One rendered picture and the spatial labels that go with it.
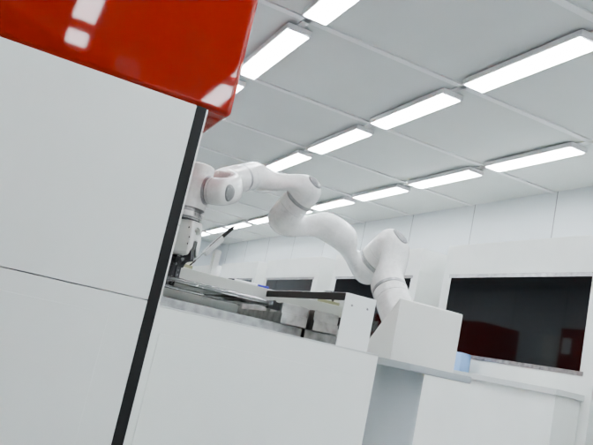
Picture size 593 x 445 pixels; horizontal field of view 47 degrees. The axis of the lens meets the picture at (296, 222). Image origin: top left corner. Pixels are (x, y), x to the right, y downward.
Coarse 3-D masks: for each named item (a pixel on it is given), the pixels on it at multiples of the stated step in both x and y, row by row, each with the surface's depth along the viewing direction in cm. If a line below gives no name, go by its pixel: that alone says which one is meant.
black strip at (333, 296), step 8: (272, 296) 222; (280, 296) 216; (288, 296) 211; (296, 296) 205; (304, 296) 200; (312, 296) 195; (320, 296) 190; (328, 296) 186; (336, 296) 182; (344, 296) 178
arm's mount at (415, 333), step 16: (400, 304) 205; (416, 304) 207; (384, 320) 210; (400, 320) 204; (416, 320) 207; (432, 320) 209; (448, 320) 212; (384, 336) 208; (400, 336) 204; (416, 336) 206; (432, 336) 209; (448, 336) 211; (384, 352) 205; (400, 352) 204; (416, 352) 206; (432, 352) 208; (448, 352) 211; (448, 368) 210
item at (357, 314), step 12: (348, 300) 178; (360, 300) 179; (372, 300) 181; (348, 312) 178; (360, 312) 179; (372, 312) 181; (348, 324) 177; (360, 324) 179; (348, 336) 177; (360, 336) 178; (360, 348) 178
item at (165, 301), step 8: (160, 304) 178; (168, 304) 179; (176, 304) 180; (184, 304) 181; (192, 304) 182; (192, 312) 182; (200, 312) 183; (208, 312) 184; (216, 312) 185; (224, 312) 186; (232, 320) 186; (240, 320) 187; (248, 320) 188; (256, 320) 189; (264, 320) 190; (272, 328) 191; (280, 328) 192; (288, 328) 193; (296, 328) 194
